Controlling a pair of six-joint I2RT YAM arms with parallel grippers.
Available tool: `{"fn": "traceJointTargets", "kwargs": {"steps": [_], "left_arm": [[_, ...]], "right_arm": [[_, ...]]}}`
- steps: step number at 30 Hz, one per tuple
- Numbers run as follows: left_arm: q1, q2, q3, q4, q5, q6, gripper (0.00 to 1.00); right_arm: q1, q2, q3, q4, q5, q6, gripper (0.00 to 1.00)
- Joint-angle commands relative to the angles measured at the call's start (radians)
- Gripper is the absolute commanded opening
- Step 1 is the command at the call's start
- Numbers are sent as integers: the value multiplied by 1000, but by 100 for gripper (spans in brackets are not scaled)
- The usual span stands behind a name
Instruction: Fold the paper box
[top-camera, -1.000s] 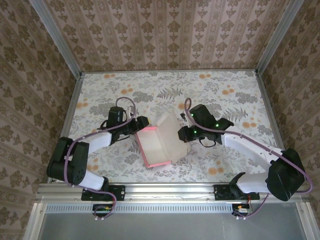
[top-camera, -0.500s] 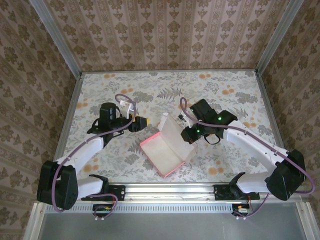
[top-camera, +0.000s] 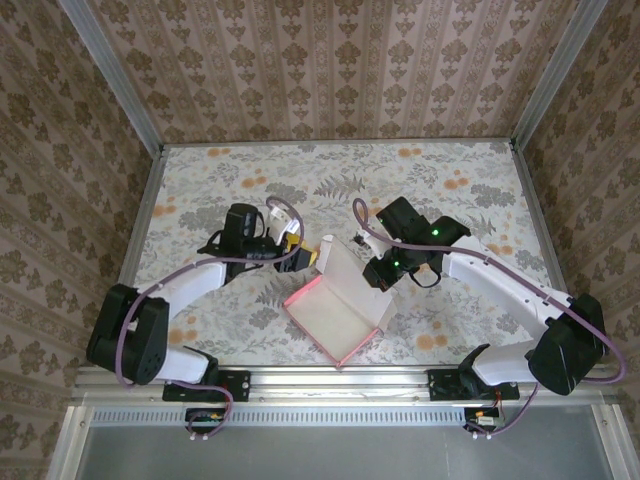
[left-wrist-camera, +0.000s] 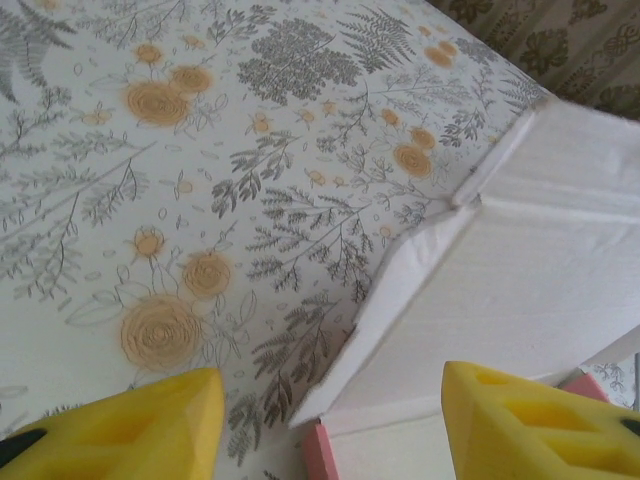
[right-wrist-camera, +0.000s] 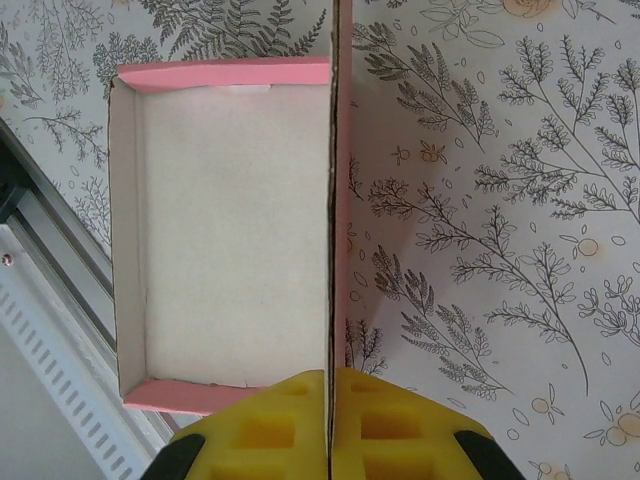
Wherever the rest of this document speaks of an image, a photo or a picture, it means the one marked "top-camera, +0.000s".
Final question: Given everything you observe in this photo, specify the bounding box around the aluminium table side rail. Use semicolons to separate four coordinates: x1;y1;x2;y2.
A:
94;144;167;366
510;142;589;366

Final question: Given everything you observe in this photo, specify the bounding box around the slotted grey cable duct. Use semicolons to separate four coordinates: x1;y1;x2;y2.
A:
92;405;469;427

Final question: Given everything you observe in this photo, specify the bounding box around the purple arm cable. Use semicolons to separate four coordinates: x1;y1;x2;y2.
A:
114;196;301;444
352;197;628;441

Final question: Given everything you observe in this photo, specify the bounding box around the floral print tablecloth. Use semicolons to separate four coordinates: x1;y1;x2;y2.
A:
113;142;576;366

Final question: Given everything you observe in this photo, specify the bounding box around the thin aluminium wall-side rail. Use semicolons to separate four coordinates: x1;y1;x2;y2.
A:
162;138;515;148

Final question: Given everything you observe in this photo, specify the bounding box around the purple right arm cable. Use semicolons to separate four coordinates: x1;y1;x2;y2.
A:
352;197;628;441

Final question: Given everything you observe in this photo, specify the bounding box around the pink and white paper box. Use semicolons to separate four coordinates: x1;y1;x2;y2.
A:
282;233;397;369

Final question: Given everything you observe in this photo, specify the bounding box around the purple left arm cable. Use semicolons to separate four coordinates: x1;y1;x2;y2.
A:
114;196;301;444

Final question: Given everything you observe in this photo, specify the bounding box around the aluminium frame post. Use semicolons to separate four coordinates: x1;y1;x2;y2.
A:
55;0;166;152
512;0;615;149

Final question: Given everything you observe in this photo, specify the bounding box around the aluminium table edge rail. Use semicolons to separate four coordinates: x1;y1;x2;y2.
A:
69;364;619;406

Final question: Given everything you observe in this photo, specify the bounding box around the black power connector block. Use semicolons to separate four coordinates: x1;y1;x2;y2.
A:
185;407;224;434
463;407;504;432

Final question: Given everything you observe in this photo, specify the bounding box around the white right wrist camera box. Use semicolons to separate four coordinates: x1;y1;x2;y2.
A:
352;227;390;258

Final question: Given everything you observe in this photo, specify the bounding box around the grey metal panel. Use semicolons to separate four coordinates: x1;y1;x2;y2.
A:
74;423;616;480

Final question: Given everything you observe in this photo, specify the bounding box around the aluminium lower frame bar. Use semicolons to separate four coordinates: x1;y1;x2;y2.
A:
47;404;94;480
592;403;640;480

